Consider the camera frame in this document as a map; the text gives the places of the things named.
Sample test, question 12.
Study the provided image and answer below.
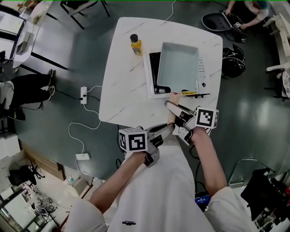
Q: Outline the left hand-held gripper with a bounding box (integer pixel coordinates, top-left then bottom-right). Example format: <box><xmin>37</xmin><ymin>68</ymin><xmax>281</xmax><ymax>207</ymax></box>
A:
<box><xmin>118</xmin><ymin>123</ymin><xmax>175</xmax><ymax>168</ymax></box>

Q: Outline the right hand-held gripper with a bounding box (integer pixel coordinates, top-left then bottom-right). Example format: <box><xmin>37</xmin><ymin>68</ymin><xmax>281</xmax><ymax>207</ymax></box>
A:
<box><xmin>164</xmin><ymin>101</ymin><xmax>219</xmax><ymax>145</ymax></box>

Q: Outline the light blue pan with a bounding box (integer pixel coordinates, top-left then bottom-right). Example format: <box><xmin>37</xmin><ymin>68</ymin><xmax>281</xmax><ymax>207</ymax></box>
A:
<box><xmin>156</xmin><ymin>41</ymin><xmax>200</xmax><ymax>126</ymax></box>

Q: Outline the white kitchen scale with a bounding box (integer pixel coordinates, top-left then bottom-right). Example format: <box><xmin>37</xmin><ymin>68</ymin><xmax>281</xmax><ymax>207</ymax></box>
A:
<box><xmin>143</xmin><ymin>51</ymin><xmax>212</xmax><ymax>100</ymax></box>

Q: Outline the person's right forearm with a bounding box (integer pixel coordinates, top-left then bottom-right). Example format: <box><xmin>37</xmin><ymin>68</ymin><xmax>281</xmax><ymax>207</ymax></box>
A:
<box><xmin>192</xmin><ymin>127</ymin><xmax>228</xmax><ymax>198</ymax></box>

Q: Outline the person's left forearm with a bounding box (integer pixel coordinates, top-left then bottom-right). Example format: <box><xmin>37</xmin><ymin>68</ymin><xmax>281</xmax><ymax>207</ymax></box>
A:
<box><xmin>89</xmin><ymin>151</ymin><xmax>149</xmax><ymax>215</ymax></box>

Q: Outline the person's white shirt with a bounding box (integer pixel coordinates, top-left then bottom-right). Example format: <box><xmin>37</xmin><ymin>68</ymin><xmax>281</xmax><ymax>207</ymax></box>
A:
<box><xmin>69</xmin><ymin>133</ymin><xmax>258</xmax><ymax>232</ymax></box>

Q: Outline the yellow bottle with black cap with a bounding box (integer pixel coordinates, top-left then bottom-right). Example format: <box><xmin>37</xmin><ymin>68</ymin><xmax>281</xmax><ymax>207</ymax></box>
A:
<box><xmin>130</xmin><ymin>34</ymin><xmax>144</xmax><ymax>56</ymax></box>

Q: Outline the blue screen device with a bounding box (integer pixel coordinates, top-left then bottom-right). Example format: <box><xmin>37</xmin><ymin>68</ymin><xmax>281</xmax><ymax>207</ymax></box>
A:
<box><xmin>194</xmin><ymin>191</ymin><xmax>211</xmax><ymax>206</ymax></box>

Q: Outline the white power strip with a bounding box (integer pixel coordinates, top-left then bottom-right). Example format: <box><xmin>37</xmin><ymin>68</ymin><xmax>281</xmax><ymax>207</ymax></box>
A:
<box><xmin>80</xmin><ymin>86</ymin><xmax>88</xmax><ymax>105</ymax></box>

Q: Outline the clear plastic chair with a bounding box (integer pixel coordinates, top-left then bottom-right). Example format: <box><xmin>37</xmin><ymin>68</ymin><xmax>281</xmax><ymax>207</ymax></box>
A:
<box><xmin>228</xmin><ymin>158</ymin><xmax>276</xmax><ymax>187</ymax></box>

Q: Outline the black round chair shell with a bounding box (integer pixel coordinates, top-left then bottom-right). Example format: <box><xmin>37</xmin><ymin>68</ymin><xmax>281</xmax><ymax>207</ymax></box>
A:
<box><xmin>201</xmin><ymin>12</ymin><xmax>232</xmax><ymax>32</ymax></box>

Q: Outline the cream wooden chair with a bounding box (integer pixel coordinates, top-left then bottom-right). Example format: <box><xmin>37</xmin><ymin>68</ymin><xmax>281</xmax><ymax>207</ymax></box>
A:
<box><xmin>262</xmin><ymin>13</ymin><xmax>290</xmax><ymax>73</ymax></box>

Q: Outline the black metal chair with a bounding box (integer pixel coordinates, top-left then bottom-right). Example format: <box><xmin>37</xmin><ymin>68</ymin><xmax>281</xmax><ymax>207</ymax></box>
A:
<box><xmin>59</xmin><ymin>0</ymin><xmax>111</xmax><ymax>29</ymax></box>

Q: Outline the black office chair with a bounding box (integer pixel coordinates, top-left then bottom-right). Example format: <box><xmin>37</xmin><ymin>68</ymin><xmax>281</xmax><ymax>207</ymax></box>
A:
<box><xmin>8</xmin><ymin>164</ymin><xmax>45</xmax><ymax>187</ymax></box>

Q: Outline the white side desk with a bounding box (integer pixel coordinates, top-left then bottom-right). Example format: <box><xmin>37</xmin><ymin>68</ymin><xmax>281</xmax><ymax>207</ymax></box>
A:
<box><xmin>11</xmin><ymin>0</ymin><xmax>68</xmax><ymax>71</ymax></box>

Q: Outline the short white cable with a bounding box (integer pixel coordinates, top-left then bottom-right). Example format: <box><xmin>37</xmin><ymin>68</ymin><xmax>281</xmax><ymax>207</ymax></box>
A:
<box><xmin>86</xmin><ymin>85</ymin><xmax>104</xmax><ymax>94</ymax></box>

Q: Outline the long white cable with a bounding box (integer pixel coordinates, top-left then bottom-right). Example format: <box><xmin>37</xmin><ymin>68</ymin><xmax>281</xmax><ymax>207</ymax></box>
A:
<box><xmin>68</xmin><ymin>103</ymin><xmax>102</xmax><ymax>155</ymax></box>

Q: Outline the thin black cable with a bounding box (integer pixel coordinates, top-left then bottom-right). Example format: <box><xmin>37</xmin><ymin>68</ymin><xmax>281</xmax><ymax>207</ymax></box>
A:
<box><xmin>55</xmin><ymin>90</ymin><xmax>101</xmax><ymax>102</ymax></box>

